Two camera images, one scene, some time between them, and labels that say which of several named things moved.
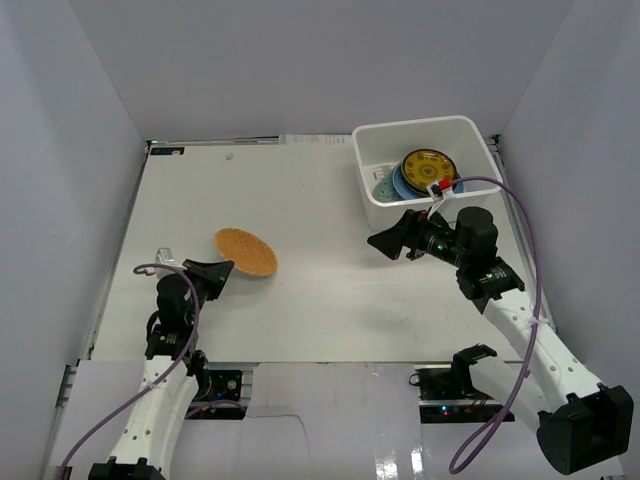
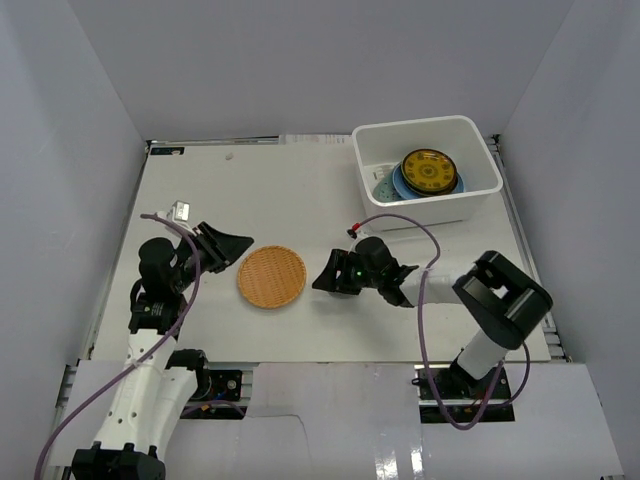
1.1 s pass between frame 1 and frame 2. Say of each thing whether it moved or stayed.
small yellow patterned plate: stayed
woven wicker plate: moved
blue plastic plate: stayed
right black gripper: moved
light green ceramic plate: stayed
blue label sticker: stayed
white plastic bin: stayed
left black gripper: moved
